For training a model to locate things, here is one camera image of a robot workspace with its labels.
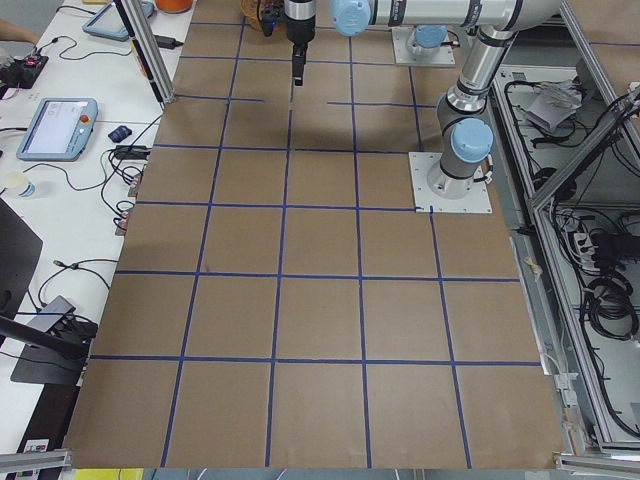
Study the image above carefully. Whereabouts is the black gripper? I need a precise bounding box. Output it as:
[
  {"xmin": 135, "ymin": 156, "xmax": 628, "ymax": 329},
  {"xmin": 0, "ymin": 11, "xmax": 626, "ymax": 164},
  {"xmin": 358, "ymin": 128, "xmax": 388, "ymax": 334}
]
[{"xmin": 284, "ymin": 16, "xmax": 316, "ymax": 86}]

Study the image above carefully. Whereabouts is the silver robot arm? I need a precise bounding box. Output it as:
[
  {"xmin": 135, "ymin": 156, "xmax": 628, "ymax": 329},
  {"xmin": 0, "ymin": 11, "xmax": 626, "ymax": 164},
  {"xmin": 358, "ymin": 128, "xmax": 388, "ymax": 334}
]
[
  {"xmin": 329, "ymin": 0, "xmax": 560, "ymax": 193},
  {"xmin": 406, "ymin": 24, "xmax": 448, "ymax": 55}
]

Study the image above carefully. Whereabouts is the woven wicker basket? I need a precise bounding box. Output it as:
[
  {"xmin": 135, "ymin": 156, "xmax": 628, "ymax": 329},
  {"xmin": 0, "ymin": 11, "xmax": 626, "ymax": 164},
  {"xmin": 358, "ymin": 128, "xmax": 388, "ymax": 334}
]
[{"xmin": 240, "ymin": 0, "xmax": 261, "ymax": 30}]

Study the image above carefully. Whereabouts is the black power adapter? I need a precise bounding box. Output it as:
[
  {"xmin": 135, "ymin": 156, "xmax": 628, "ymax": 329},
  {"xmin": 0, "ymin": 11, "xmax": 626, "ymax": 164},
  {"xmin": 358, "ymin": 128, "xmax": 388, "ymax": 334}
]
[{"xmin": 154, "ymin": 35, "xmax": 183, "ymax": 50}]

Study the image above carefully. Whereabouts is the orange bucket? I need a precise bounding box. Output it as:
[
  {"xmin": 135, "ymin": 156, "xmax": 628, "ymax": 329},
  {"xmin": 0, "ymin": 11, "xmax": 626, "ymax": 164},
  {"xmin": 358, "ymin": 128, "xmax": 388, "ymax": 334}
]
[{"xmin": 155, "ymin": 0, "xmax": 193, "ymax": 14}]

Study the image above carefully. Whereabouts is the far teach pendant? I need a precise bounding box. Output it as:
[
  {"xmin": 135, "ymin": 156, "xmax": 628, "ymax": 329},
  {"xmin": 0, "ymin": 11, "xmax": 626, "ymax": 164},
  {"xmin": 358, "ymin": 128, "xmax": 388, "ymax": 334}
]
[{"xmin": 82, "ymin": 1, "xmax": 137, "ymax": 41}]

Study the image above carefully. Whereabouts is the teach pendant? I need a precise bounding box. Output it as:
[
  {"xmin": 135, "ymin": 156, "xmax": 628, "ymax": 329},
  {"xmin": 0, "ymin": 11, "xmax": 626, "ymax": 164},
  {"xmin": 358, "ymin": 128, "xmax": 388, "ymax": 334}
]
[
  {"xmin": 16, "ymin": 98, "xmax": 99, "ymax": 162},
  {"xmin": 82, "ymin": 1, "xmax": 137, "ymax": 41}
]

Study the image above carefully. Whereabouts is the blue checkered pouch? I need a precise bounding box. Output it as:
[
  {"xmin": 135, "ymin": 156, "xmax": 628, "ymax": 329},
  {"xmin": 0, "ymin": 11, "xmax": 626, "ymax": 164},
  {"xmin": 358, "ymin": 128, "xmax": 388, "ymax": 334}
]
[{"xmin": 108, "ymin": 125, "xmax": 132, "ymax": 143}]

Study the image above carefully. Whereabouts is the near teach pendant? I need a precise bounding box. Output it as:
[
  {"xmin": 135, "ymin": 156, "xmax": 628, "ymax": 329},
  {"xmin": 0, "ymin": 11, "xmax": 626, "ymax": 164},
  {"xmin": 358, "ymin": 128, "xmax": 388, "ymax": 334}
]
[{"xmin": 16, "ymin": 98, "xmax": 99, "ymax": 162}]

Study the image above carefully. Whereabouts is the black circuit board box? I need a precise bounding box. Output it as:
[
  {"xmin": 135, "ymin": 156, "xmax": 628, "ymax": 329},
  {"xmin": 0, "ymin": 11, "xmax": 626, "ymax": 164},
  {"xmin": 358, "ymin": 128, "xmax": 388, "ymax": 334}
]
[{"xmin": 1, "ymin": 54, "xmax": 49, "ymax": 89}]

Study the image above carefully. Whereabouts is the white paper cup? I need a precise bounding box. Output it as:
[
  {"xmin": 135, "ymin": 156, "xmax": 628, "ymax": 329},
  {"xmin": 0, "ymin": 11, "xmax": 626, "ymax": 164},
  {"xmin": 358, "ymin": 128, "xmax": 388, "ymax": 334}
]
[{"xmin": 4, "ymin": 171, "xmax": 36, "ymax": 198}]

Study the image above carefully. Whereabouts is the black monitor stand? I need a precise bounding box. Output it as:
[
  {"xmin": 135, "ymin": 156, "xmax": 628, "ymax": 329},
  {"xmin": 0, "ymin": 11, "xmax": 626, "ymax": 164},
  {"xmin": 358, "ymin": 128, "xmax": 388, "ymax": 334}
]
[{"xmin": 1, "ymin": 202, "xmax": 97, "ymax": 386}]

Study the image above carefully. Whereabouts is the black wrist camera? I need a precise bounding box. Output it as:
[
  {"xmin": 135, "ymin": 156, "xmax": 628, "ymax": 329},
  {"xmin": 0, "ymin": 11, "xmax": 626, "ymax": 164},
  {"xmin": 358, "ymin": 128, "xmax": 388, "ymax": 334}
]
[{"xmin": 256, "ymin": 0, "xmax": 284, "ymax": 37}]

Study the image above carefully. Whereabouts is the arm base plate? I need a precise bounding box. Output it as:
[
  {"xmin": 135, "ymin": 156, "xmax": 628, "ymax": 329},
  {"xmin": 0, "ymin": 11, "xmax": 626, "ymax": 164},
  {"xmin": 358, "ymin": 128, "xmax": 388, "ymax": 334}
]
[
  {"xmin": 391, "ymin": 24, "xmax": 455, "ymax": 68},
  {"xmin": 408, "ymin": 152, "xmax": 493, "ymax": 214}
]

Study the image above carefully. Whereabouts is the aluminium frame post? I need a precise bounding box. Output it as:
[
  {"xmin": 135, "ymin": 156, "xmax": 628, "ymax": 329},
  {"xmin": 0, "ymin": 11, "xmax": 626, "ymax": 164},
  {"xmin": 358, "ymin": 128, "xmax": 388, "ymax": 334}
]
[{"xmin": 114, "ymin": 0, "xmax": 175, "ymax": 104}]

